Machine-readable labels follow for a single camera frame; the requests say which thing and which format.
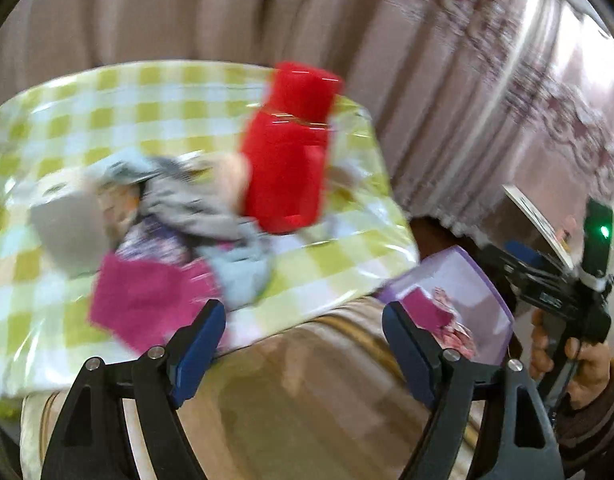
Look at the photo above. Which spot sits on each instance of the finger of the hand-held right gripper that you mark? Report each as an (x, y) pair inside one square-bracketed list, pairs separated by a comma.
[(524, 254), (527, 287)]

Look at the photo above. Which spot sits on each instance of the pink patterned curtain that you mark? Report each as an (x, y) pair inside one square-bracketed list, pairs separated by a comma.
[(437, 35)]

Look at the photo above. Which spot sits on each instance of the purple storage box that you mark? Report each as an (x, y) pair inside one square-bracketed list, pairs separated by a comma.
[(482, 305)]

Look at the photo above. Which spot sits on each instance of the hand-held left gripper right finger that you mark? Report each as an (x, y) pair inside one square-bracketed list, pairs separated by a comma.
[(412, 355)]

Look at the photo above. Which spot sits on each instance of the person's right forearm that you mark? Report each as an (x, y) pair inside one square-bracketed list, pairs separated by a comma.
[(592, 435)]

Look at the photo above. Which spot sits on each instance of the white printed booklet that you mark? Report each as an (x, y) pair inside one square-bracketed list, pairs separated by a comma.
[(539, 222)]

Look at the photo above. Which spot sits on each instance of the green checkered plastic tablecloth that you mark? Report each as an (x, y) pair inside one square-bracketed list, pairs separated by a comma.
[(112, 110)]

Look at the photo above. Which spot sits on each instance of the light blue cloth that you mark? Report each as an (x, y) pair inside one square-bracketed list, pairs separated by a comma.
[(124, 170), (237, 275)]

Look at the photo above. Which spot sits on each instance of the purple patterned cloth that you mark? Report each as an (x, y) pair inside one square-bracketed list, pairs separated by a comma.
[(157, 240)]

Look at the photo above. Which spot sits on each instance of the beige striped cushion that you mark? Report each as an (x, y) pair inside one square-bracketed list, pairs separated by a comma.
[(297, 410)]

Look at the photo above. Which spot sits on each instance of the red thermos jug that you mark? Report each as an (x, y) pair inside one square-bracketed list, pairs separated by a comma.
[(287, 160)]

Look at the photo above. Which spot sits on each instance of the person's right hand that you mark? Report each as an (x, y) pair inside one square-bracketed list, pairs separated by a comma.
[(592, 370)]

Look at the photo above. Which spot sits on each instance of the magenta cloth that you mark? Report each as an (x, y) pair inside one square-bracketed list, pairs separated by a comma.
[(137, 300)]

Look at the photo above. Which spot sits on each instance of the white boxy appliance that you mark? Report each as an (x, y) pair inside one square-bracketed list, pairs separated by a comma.
[(69, 230)]

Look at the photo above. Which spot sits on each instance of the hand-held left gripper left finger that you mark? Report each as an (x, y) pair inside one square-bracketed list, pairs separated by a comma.
[(202, 342)]

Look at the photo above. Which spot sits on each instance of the doll with checkered dress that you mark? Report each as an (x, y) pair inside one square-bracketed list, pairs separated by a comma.
[(227, 180)]

